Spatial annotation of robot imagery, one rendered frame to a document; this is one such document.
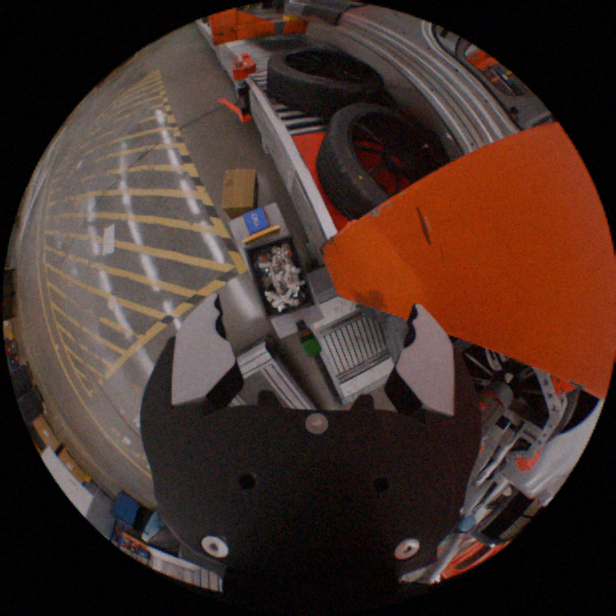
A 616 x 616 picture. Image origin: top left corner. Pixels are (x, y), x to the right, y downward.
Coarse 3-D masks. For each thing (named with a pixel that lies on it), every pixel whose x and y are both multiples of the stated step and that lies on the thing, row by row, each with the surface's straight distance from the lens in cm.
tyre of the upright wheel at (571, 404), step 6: (450, 336) 83; (576, 390) 71; (570, 396) 72; (576, 396) 72; (570, 402) 73; (576, 402) 75; (570, 408) 75; (564, 414) 77; (570, 414) 77; (564, 420) 79; (558, 426) 81; (564, 426) 82; (552, 432) 84; (558, 432) 84; (522, 438) 94; (552, 438) 87
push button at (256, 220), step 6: (258, 210) 60; (246, 216) 60; (252, 216) 59; (258, 216) 59; (264, 216) 59; (246, 222) 59; (252, 222) 59; (258, 222) 58; (264, 222) 58; (252, 228) 58; (258, 228) 58; (264, 228) 58
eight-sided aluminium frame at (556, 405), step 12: (456, 348) 71; (540, 372) 58; (540, 384) 61; (552, 384) 60; (552, 396) 62; (564, 396) 68; (552, 408) 65; (564, 408) 68; (552, 420) 67; (516, 444) 90; (528, 444) 88; (540, 444) 77; (516, 456) 88; (528, 456) 84
